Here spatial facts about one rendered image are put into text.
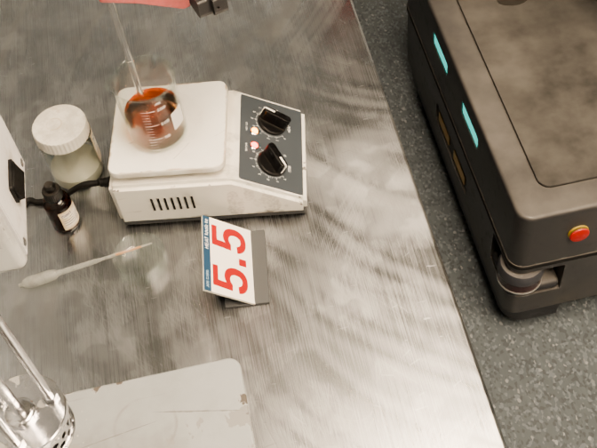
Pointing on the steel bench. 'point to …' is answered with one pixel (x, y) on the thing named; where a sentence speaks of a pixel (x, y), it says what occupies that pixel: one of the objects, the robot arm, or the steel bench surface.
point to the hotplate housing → (206, 188)
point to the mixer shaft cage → (32, 406)
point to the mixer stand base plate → (167, 411)
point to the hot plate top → (205, 140)
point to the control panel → (290, 143)
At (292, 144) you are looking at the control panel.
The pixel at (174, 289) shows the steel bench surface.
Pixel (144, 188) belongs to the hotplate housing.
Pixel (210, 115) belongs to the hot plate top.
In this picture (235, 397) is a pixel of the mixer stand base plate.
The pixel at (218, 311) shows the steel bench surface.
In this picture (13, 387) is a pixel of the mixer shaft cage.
